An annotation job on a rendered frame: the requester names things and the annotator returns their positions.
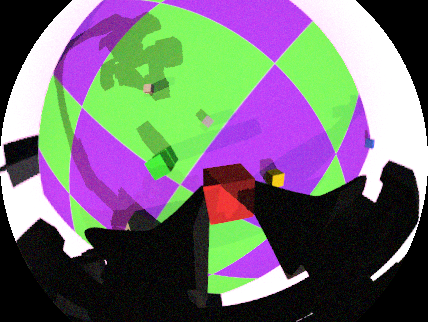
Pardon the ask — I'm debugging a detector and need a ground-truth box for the yellow cube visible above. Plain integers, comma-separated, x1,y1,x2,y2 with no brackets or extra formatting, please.
266,168,284,188

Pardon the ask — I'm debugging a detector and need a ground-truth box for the red block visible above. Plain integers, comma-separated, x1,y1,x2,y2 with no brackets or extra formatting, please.
203,164,255,225

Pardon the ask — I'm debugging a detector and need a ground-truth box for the blue cube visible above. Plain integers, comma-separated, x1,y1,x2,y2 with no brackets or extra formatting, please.
364,137,375,149

